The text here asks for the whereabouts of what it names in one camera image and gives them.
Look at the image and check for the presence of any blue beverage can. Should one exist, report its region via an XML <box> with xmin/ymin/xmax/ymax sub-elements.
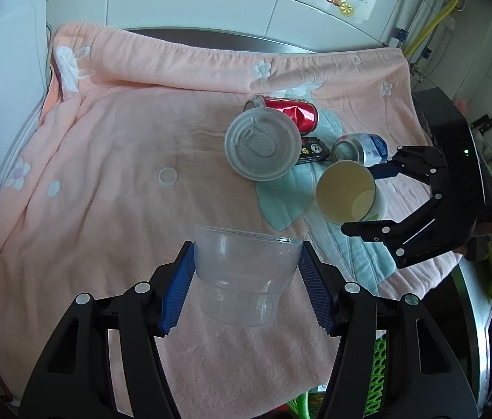
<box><xmin>331</xmin><ymin>133</ymin><xmax>388</xmax><ymax>168</ymax></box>

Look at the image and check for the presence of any white paper cup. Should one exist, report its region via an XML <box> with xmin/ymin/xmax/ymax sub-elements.
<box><xmin>315</xmin><ymin>161</ymin><xmax>387</xmax><ymax>225</ymax></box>

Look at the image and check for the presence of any clear plastic cup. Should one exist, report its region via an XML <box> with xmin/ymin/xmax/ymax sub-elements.
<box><xmin>180</xmin><ymin>225</ymin><xmax>303</xmax><ymax>326</ymax></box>

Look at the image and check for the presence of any black glue box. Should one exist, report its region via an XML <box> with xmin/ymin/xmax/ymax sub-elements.
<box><xmin>296</xmin><ymin>137</ymin><xmax>330</xmax><ymax>164</ymax></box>

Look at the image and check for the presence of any crushed red cola can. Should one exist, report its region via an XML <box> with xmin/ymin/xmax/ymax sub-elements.
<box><xmin>243</xmin><ymin>95</ymin><xmax>319</xmax><ymax>135</ymax></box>

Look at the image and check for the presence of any white plastic lid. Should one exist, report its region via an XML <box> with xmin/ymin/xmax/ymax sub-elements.
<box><xmin>224</xmin><ymin>107</ymin><xmax>301</xmax><ymax>183</ymax></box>

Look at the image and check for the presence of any green mesh waste basket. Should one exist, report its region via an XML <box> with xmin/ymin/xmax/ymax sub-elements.
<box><xmin>286</xmin><ymin>331</ymin><xmax>387</xmax><ymax>418</ymax></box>

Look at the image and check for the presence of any pink towel cloth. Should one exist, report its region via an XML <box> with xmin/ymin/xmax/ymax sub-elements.
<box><xmin>0</xmin><ymin>23</ymin><xmax>459</xmax><ymax>398</ymax></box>

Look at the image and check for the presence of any yellow gas pipe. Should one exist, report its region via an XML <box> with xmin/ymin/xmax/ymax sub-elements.
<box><xmin>403</xmin><ymin>0</ymin><xmax>460</xmax><ymax>60</ymax></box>

